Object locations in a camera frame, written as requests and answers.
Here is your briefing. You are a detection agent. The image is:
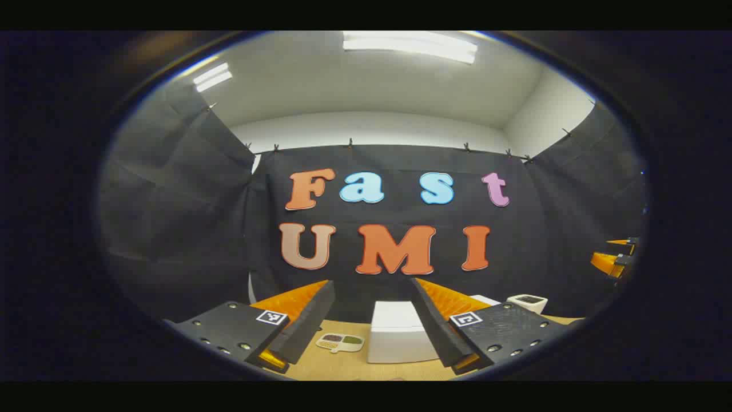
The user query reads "ceiling light panel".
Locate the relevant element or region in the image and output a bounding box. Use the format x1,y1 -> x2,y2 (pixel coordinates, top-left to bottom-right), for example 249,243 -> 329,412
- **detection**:
342,31 -> 478,65
193,62 -> 233,93

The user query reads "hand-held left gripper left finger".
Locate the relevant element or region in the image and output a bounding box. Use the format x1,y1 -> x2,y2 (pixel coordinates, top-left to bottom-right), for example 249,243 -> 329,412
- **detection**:
165,279 -> 337,374

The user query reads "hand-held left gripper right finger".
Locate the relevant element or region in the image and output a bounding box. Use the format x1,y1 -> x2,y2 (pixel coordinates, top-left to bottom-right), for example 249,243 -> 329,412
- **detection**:
409,278 -> 583,376

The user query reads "white microwave oven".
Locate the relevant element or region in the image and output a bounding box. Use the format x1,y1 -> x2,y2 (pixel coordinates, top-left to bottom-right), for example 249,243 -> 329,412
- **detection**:
368,295 -> 502,365

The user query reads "black backdrop cloth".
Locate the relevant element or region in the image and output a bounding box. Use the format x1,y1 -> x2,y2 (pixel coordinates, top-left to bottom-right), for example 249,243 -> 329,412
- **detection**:
98,86 -> 647,324

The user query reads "white food tray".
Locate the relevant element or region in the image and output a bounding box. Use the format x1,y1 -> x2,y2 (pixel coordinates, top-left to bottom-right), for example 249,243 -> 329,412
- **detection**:
316,333 -> 365,354

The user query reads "white toaster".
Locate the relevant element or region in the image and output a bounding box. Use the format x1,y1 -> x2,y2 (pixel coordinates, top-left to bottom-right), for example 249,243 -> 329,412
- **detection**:
506,294 -> 548,315

